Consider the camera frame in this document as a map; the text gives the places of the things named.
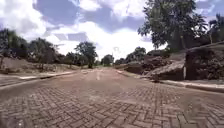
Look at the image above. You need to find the bare earth bank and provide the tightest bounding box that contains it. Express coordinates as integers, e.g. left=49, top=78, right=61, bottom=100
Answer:
left=0, top=56, right=83, bottom=76
left=123, top=41, right=224, bottom=81

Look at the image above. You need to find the round-crowned dark tree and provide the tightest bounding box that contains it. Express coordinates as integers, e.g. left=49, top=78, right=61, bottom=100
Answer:
left=74, top=40, right=99, bottom=69

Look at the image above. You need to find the clump of distant trees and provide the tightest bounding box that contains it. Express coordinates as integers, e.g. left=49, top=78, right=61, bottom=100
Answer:
left=114, top=46, right=148, bottom=65

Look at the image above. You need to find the palm tree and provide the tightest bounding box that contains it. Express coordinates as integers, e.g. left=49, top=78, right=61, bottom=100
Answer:
left=206, top=13, right=224, bottom=45

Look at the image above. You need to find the row of trees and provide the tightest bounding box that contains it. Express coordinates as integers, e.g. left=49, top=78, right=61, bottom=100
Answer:
left=0, top=28, right=84, bottom=66

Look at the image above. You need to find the small distant tree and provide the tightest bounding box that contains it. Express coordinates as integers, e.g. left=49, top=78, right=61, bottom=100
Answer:
left=100, top=53, right=115, bottom=67

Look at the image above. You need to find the brown brick paved road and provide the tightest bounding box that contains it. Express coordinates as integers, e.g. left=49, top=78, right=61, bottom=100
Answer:
left=0, top=67, right=224, bottom=128

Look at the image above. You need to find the pale concrete kerb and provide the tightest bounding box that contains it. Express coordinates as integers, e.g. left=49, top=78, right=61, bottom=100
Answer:
left=0, top=70, right=80, bottom=88
left=116, top=69, right=224, bottom=94

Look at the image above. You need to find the tall leafy tree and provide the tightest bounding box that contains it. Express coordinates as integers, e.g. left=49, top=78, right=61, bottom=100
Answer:
left=137, top=0, right=209, bottom=53

